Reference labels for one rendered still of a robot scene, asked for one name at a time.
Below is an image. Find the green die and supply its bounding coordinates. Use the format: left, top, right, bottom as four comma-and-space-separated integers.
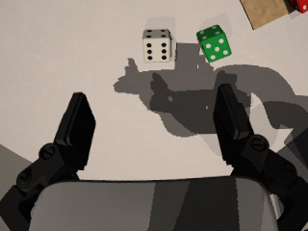
196, 25, 232, 63

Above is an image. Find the tan mat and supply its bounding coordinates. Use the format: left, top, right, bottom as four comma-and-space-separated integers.
240, 0, 295, 30

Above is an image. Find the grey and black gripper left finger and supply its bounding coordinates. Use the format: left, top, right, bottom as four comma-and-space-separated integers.
0, 92, 96, 231

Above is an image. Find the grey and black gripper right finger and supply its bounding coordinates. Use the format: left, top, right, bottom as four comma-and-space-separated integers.
213, 84, 308, 231

